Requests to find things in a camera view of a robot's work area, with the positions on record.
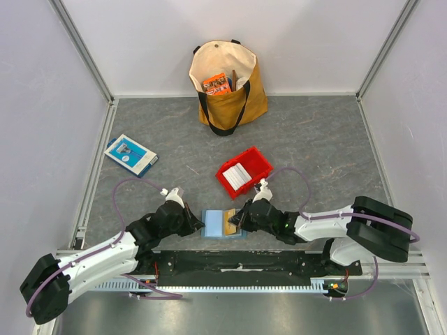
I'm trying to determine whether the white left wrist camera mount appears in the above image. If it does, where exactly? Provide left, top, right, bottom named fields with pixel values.
left=160, top=187, right=185, bottom=208

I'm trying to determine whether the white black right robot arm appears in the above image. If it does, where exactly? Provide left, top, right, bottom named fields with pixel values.
left=228, top=196, right=420, bottom=275

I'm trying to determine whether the blue white razor box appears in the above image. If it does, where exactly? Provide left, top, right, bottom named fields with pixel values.
left=104, top=134, right=159, bottom=177

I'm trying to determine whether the grey slotted cable duct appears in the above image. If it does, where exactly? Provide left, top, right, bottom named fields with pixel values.
left=91, top=276, right=328, bottom=294

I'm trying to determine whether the blue leather card holder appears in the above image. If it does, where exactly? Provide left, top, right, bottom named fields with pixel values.
left=200, top=209, right=247, bottom=239

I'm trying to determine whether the stack of white cards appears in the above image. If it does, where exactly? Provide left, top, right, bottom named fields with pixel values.
left=223, top=163, right=252, bottom=191

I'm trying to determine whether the orange snack packet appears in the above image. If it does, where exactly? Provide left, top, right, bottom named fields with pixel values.
left=203, top=73, right=232, bottom=96

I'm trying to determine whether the gold credit card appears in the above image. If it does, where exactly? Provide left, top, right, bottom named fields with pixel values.
left=223, top=209, right=240, bottom=237

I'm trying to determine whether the brown tote bag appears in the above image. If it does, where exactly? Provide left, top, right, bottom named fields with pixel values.
left=189, top=40, right=268, bottom=137

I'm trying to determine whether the aluminium frame rail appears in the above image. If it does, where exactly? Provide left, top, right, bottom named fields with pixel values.
left=355, top=250, right=430, bottom=279

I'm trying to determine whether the red plastic bin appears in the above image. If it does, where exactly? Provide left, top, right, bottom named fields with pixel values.
left=215, top=147, right=273, bottom=200

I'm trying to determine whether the brown item in bag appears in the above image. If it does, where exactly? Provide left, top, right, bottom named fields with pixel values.
left=231, top=70, right=242, bottom=91

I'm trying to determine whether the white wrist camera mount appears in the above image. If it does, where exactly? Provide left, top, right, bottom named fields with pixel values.
left=160, top=187, right=185, bottom=208
left=253, top=178, right=273, bottom=202

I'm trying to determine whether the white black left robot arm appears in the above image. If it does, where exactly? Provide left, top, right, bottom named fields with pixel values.
left=20, top=200, right=204, bottom=325

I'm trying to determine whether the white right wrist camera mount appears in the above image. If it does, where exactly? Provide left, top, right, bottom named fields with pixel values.
left=253, top=178, right=273, bottom=202

